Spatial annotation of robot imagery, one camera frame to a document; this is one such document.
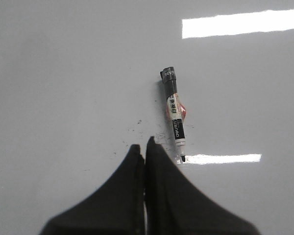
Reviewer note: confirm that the black white whiteboard marker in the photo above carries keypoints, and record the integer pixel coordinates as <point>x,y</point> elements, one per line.
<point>176,111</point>

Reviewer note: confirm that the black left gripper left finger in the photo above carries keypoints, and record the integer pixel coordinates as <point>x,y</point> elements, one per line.
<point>116,208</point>

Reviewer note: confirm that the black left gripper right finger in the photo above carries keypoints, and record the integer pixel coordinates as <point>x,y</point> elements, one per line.
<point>176,207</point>

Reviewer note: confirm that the white whiteboard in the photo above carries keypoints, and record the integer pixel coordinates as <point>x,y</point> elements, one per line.
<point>80,83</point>

